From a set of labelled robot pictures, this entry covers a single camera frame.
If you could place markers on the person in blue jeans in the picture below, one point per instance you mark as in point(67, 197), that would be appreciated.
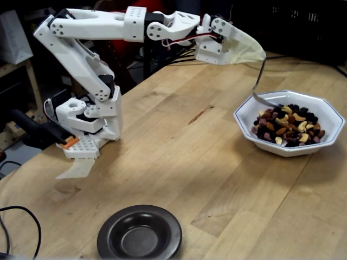
point(187, 5)

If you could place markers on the black plastic crate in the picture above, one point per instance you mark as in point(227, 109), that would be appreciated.
point(298, 27)

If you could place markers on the beige tape strip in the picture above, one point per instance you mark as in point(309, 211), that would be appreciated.
point(78, 169)

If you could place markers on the black orange bar clamp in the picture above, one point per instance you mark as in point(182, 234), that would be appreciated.
point(46, 131)

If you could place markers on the metal spoon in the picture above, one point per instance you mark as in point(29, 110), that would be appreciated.
point(264, 101)

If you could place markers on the white octagonal bowl blue rim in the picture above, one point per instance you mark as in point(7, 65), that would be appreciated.
point(298, 97)

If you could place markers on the red chair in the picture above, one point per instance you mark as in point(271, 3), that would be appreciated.
point(119, 48)

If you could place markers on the dark brown plate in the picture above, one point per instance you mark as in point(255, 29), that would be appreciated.
point(139, 235)

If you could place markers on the mixed nuts and dried fruit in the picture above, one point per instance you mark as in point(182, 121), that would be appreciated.
point(287, 127)

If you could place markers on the wooden shelf unit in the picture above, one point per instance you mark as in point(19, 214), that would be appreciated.
point(33, 81)

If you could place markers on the beige tape wrap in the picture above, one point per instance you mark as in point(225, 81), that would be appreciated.
point(246, 48)

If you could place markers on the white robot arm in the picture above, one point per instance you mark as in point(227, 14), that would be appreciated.
point(89, 24)

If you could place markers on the white cardboard box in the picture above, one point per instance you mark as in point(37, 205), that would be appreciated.
point(13, 38)

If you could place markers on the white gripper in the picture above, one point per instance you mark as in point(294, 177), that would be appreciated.
point(210, 52)

